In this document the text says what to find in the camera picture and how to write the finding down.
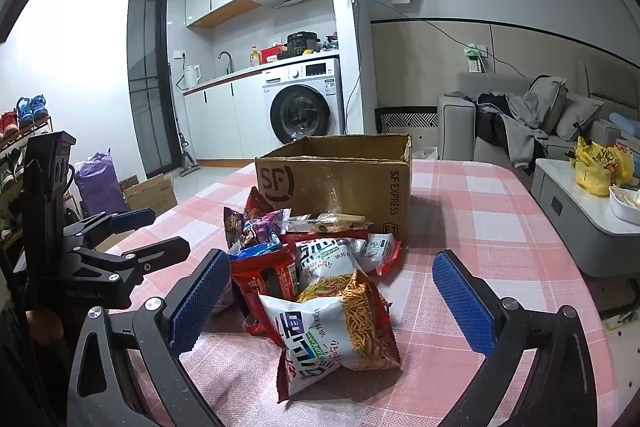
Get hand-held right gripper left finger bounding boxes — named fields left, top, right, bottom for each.
left=67, top=248, right=233, bottom=427

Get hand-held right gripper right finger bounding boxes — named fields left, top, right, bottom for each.
left=431, top=249, right=601, bottom=427

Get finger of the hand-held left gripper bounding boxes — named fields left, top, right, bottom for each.
left=70, top=236, right=191, bottom=288
left=62, top=208, right=157, bottom=253

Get blue snack packet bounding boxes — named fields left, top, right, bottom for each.
left=229, top=241, right=286, bottom=260

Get purple snack packet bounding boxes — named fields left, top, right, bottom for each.
left=223, top=207, right=291, bottom=253

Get clear cracker packet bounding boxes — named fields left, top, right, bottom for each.
left=286, top=211, right=375, bottom=235

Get brown cardboard box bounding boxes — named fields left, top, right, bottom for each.
left=255, top=133, right=413, bottom=240

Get person's left hand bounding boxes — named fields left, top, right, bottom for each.
left=27, top=309, right=64, bottom=342

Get small cardboard box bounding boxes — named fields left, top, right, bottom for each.
left=120, top=173, right=178, bottom=218

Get purple bag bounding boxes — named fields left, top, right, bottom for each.
left=75, top=150, right=128, bottom=218

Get red snack packet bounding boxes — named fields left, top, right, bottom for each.
left=231, top=246, right=301, bottom=337

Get shoe rack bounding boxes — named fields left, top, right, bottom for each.
left=0, top=94, right=53, bottom=248

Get stick vacuum cleaner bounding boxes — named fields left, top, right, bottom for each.
left=170, top=62, right=201, bottom=178

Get red shoe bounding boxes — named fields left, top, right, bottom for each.
left=0, top=109, right=20, bottom=138

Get pink checked tablecloth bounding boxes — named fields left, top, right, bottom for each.
left=105, top=159, right=618, bottom=427

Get white red-edged snack packet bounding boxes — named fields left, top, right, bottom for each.
left=350, top=233, right=402, bottom=277

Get red chip packet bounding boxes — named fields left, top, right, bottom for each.
left=244, top=187, right=276, bottom=218

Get white base cabinets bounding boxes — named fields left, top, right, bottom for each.
left=182, top=79, right=273, bottom=160

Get white coffee table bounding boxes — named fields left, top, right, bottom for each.
left=530, top=158, right=640, bottom=278

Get black glass door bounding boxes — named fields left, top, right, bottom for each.
left=127, top=0, right=182, bottom=180

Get grey sofa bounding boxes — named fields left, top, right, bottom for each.
left=437, top=72, right=640, bottom=168

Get grey jacket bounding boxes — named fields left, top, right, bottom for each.
left=475, top=77, right=568, bottom=170

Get black white patterned panel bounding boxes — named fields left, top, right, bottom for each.
left=375, top=107, right=439, bottom=148

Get yellow plastic bag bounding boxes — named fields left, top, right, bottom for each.
left=572, top=137, right=633, bottom=196

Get white bowl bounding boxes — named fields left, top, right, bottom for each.
left=607, top=186, right=640, bottom=225

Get white washing machine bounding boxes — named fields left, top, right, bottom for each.
left=261, top=57, right=346, bottom=146

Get grey cushion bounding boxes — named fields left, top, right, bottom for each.
left=555, top=92, right=606, bottom=142

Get black pressure cooker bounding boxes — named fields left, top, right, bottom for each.
left=286, top=32, right=319, bottom=55

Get wall power strip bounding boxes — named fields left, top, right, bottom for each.
left=464, top=44, right=488, bottom=74

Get blue cable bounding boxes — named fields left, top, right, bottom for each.
left=330, top=0, right=471, bottom=52

